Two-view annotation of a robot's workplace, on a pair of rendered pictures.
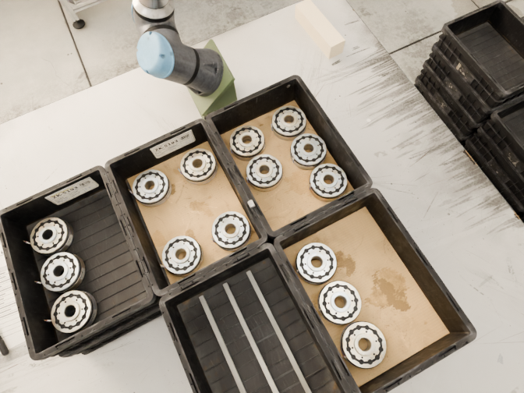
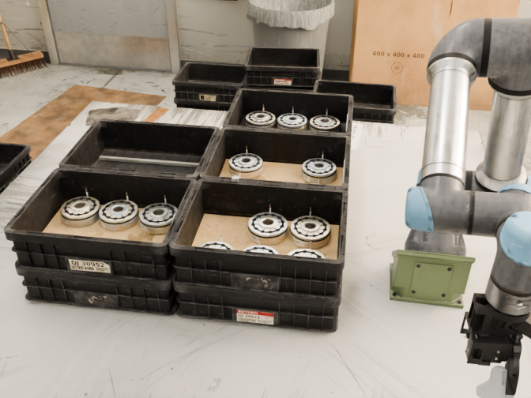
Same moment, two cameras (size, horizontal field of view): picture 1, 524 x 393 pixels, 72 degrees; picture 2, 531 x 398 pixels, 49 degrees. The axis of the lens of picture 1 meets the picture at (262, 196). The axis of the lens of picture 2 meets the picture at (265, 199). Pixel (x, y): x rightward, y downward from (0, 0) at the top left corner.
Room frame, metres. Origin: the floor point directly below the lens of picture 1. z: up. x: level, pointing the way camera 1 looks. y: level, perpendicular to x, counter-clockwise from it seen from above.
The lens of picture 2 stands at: (1.00, -1.10, 1.77)
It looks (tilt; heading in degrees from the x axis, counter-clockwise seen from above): 34 degrees down; 118
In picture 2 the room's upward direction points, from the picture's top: straight up
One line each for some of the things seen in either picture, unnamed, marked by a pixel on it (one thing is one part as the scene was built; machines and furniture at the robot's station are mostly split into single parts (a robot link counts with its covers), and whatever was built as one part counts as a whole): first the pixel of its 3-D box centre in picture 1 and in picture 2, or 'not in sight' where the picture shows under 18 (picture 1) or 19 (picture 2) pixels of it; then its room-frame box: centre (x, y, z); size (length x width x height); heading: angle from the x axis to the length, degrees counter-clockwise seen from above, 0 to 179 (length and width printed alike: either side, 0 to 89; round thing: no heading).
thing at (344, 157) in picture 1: (285, 159); (264, 237); (0.45, -0.08, 0.87); 0.40 x 0.30 x 0.11; 20
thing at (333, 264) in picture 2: (285, 150); (263, 220); (0.45, -0.08, 0.92); 0.40 x 0.30 x 0.02; 20
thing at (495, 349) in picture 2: not in sight; (495, 327); (1.01, -0.31, 1.04); 0.09 x 0.08 x 0.12; 22
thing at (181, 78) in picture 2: not in sight; (214, 101); (-0.74, 1.55, 0.31); 0.40 x 0.30 x 0.34; 18
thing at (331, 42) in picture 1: (318, 28); not in sight; (1.04, -0.30, 0.73); 0.24 x 0.06 x 0.06; 22
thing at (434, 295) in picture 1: (363, 288); (109, 223); (0.08, -0.21, 0.87); 0.40 x 0.30 x 0.11; 20
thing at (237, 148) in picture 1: (246, 140); (310, 227); (0.54, 0.02, 0.86); 0.10 x 0.10 x 0.01
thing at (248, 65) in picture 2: not in sight; (282, 95); (-0.37, 1.68, 0.37); 0.42 x 0.34 x 0.46; 18
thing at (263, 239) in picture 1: (182, 200); (279, 159); (0.35, 0.20, 0.92); 0.40 x 0.30 x 0.02; 20
